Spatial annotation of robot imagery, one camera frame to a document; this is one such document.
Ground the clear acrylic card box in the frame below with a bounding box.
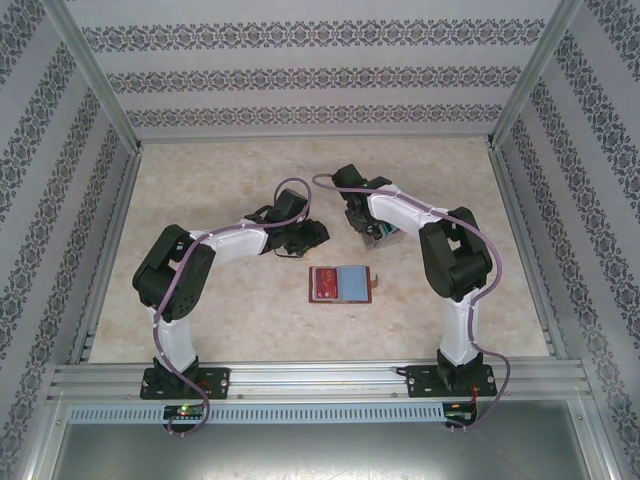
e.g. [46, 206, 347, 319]
[362, 219, 404, 251]

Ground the red VIP card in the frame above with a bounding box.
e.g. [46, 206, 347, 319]
[312, 268, 342, 301]

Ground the brown leather card holder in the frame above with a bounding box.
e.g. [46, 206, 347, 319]
[308, 265, 380, 305]

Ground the left controller board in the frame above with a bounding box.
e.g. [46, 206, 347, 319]
[163, 403, 205, 421]

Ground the controller board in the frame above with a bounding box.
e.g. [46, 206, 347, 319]
[446, 399, 479, 427]
[163, 403, 205, 421]

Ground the metal sheet panel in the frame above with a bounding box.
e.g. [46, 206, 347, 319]
[29, 422, 616, 480]

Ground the right controller board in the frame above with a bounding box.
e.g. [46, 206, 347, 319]
[446, 399, 479, 427]

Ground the aluminium mounting rail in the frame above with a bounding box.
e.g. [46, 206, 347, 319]
[47, 362, 586, 401]

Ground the aluminium side rail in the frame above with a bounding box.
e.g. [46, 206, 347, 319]
[69, 149, 144, 365]
[487, 144, 569, 360]

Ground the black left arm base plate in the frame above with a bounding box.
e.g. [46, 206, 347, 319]
[139, 366, 232, 401]

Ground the slotted grey cable duct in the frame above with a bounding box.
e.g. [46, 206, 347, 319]
[67, 402, 446, 425]

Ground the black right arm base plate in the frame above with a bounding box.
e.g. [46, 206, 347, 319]
[405, 363, 499, 400]

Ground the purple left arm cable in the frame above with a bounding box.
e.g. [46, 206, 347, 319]
[152, 177, 314, 439]

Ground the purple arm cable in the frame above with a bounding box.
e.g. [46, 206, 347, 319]
[152, 177, 314, 439]
[312, 172, 512, 432]

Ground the aluminium frame post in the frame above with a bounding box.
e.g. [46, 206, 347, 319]
[42, 0, 146, 154]
[487, 0, 584, 151]

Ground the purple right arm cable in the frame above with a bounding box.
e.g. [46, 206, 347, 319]
[312, 172, 512, 432]

